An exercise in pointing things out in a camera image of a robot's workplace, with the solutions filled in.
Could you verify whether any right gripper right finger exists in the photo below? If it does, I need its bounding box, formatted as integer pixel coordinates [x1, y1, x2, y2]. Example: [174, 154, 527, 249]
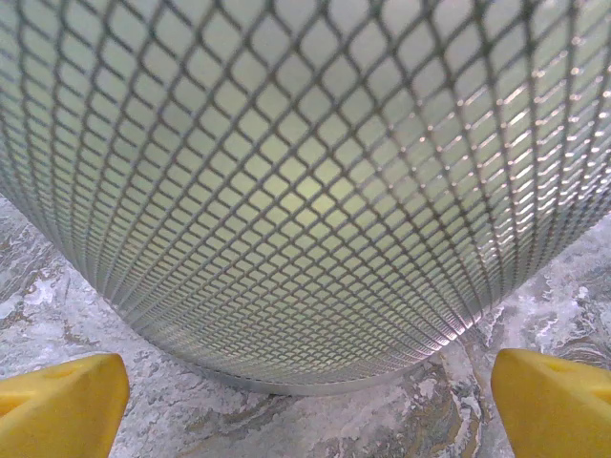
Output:
[490, 347, 611, 458]

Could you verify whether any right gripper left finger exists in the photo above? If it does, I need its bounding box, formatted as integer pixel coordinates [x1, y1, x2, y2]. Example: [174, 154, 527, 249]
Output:
[0, 352, 131, 458]

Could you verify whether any translucent green waste bin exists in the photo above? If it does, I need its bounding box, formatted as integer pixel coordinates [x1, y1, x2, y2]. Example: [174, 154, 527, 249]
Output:
[0, 0, 611, 397]

